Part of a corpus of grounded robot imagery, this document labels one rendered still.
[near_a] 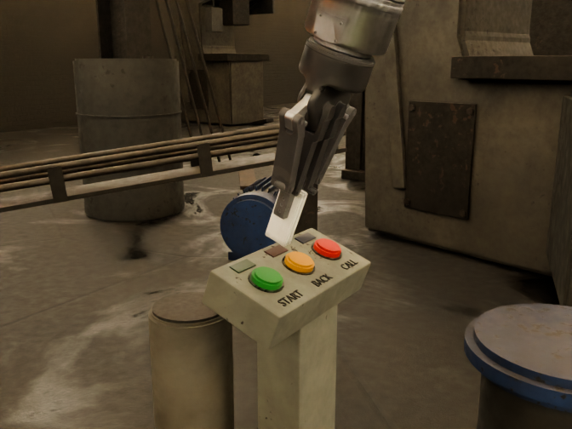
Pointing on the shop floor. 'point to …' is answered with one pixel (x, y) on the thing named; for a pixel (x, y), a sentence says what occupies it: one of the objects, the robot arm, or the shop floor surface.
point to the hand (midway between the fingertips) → (285, 214)
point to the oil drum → (129, 128)
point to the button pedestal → (291, 329)
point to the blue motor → (248, 219)
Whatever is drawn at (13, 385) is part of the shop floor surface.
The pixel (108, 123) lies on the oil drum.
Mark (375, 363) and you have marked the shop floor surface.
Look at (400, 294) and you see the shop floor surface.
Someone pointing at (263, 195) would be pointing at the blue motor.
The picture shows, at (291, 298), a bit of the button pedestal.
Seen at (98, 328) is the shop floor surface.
